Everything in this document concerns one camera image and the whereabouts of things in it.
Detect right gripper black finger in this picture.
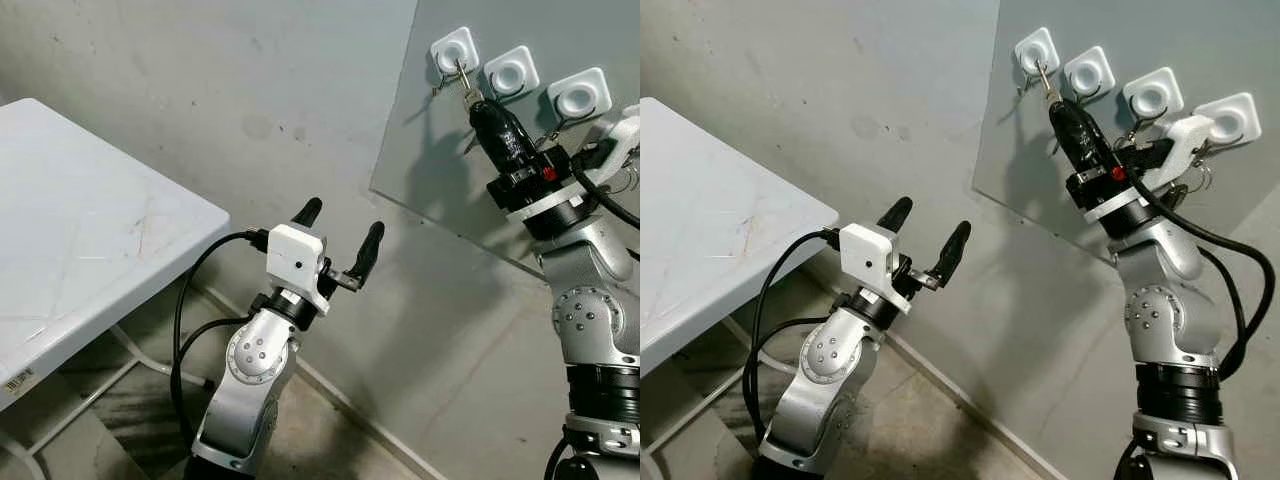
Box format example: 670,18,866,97
1050,98,1093,173
484,98,538,166
1062,98,1116,166
470,98,513,173

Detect silver key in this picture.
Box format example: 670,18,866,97
455,60,483,106
1035,60,1063,104

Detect white square adhesive hook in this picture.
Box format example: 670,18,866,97
1013,27,1062,96
1193,92,1263,161
1120,67,1186,141
430,27,481,98
545,67,613,136
483,46,542,101
1063,46,1117,103

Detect white plastic table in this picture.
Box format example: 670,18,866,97
0,97,232,480
640,97,840,480

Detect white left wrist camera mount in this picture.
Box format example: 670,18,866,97
840,223,906,313
266,224,331,315

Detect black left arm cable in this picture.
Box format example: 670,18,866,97
172,229,271,451
742,229,846,446

